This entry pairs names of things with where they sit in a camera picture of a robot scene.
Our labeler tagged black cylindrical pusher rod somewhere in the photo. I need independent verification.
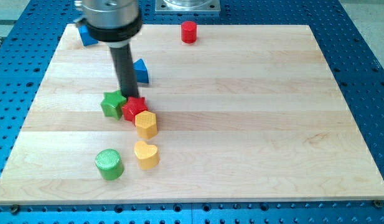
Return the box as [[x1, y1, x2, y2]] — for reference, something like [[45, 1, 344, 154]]
[[110, 44, 139, 98]]

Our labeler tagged blue triangle block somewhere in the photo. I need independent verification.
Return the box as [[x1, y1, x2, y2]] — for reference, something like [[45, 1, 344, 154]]
[[133, 59, 149, 84]]

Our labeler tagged blue cube block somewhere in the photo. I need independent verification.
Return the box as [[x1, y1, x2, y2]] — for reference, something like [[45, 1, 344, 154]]
[[78, 26, 98, 46]]

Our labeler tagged green star block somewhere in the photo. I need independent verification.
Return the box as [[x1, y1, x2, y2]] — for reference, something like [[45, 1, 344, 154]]
[[100, 90, 127, 120]]

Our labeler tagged red star block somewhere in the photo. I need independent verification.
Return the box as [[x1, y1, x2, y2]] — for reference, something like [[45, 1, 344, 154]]
[[121, 96, 148, 123]]

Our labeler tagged yellow hexagon block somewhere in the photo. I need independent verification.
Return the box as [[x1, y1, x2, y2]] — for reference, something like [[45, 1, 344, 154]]
[[135, 111, 157, 139]]

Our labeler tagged red cylinder block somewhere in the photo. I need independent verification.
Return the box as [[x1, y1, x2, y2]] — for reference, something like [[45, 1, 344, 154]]
[[181, 21, 197, 44]]

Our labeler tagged blue perforated table plate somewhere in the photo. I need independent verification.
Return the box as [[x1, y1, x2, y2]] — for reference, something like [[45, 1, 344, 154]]
[[0, 1, 384, 223]]

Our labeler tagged yellow heart block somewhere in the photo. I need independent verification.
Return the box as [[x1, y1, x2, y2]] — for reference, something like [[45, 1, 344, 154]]
[[134, 141, 160, 170]]

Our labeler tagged green cylinder block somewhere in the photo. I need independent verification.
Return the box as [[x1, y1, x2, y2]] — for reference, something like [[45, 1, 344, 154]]
[[95, 149, 124, 180]]

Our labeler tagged light wooden board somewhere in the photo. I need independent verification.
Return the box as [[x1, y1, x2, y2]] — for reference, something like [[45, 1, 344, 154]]
[[0, 24, 384, 205]]

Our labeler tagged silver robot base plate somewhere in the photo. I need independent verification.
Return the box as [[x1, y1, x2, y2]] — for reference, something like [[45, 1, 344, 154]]
[[155, 0, 221, 12]]

